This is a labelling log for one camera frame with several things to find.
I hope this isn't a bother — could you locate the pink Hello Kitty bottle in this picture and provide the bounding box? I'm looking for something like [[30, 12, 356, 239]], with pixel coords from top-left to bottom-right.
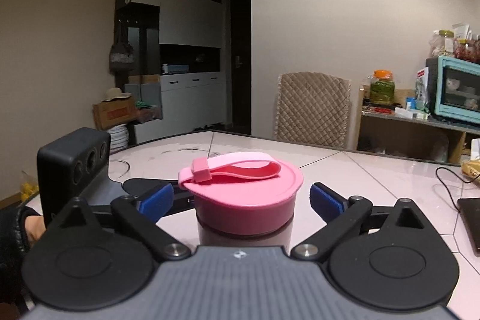
[[196, 217, 296, 253]]

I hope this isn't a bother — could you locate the pink bottle cap with strap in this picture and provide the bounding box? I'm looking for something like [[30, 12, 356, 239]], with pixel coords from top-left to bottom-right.
[[178, 152, 304, 236]]

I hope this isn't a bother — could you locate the person's left hand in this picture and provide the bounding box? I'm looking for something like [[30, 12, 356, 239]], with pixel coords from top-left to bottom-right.
[[24, 215, 46, 248]]

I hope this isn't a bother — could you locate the brown cardboard box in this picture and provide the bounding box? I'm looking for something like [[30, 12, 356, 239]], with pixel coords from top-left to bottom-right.
[[93, 97, 137, 131]]

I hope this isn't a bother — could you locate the straw hat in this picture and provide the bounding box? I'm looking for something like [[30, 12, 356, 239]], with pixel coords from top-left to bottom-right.
[[103, 87, 132, 102]]

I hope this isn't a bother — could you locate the quilted beige chair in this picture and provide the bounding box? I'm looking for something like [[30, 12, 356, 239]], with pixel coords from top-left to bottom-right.
[[274, 71, 352, 148]]

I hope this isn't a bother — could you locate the wooden side shelf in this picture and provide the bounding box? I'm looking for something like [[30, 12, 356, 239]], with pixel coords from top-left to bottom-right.
[[355, 85, 479, 164]]

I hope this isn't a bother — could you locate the black smartphone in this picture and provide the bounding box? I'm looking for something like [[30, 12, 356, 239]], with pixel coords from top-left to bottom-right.
[[458, 197, 480, 256]]

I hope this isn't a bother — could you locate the hanging grey bag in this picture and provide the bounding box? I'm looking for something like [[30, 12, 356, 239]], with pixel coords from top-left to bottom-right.
[[108, 25, 134, 74]]

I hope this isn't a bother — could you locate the orange lid pickle jar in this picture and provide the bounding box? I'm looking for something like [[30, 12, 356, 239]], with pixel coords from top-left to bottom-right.
[[369, 70, 395, 105]]

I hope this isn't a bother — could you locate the yellow tissue pack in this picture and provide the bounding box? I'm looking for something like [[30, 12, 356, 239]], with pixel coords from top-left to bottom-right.
[[461, 138, 480, 185]]

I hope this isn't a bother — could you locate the green white snack bag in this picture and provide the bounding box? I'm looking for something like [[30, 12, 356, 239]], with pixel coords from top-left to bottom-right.
[[415, 67, 430, 113]]

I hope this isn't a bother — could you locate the white and black cabinet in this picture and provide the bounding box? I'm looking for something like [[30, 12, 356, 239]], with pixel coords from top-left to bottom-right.
[[113, 0, 227, 144]]

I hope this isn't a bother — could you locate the teal toaster oven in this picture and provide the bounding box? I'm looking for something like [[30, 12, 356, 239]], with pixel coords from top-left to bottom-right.
[[425, 56, 480, 125]]

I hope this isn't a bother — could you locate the red chili jar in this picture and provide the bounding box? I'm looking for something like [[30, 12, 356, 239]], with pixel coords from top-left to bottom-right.
[[454, 39, 479, 64]]

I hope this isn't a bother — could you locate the yellow lid glass jar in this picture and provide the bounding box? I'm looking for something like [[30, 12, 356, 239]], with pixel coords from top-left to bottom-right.
[[433, 29, 454, 57]]

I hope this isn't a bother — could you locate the black camera box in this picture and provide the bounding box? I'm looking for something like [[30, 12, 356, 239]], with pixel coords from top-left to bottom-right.
[[37, 127, 111, 225]]

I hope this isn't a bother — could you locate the black charging cable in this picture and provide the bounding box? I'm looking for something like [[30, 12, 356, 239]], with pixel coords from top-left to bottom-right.
[[434, 166, 480, 212]]

